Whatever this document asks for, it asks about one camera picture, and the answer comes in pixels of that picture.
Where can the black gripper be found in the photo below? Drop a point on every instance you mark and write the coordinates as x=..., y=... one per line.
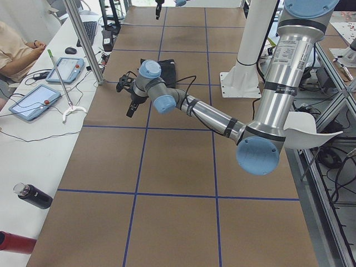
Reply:
x=135, y=98
x=158, y=6

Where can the seated person in beige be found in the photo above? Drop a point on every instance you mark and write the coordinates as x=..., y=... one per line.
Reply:
x=17, y=55

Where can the black keyboard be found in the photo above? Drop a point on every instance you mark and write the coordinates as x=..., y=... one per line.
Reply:
x=90, y=28

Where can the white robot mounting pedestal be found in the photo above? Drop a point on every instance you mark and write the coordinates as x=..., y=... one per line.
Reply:
x=242, y=80

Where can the blue teach pendant near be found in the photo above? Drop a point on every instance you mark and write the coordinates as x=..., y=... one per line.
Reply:
x=33, y=104

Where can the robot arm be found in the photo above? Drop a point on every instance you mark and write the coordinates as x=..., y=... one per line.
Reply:
x=274, y=125
x=178, y=3

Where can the white chair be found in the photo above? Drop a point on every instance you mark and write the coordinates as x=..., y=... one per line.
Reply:
x=301, y=132

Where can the metal reacher grabber tool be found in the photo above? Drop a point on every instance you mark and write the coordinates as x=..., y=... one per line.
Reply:
x=72, y=107

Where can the black printed t-shirt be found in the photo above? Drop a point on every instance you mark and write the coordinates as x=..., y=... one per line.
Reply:
x=165, y=69

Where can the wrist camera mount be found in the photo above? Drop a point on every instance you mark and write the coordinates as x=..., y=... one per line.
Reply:
x=126, y=82

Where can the aluminium frame post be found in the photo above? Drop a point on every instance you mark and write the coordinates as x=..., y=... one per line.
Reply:
x=84, y=40

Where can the blue teach pendant far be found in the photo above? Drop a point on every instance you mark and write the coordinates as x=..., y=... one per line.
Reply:
x=69, y=69

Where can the black water bottle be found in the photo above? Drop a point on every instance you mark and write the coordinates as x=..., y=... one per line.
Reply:
x=32, y=195

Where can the black computer mouse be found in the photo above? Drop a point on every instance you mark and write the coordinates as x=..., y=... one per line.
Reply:
x=70, y=51

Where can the red bottle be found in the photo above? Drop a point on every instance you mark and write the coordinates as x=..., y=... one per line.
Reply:
x=16, y=243

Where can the blue teach pendant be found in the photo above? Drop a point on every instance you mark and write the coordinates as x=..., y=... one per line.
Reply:
x=69, y=69
x=33, y=104

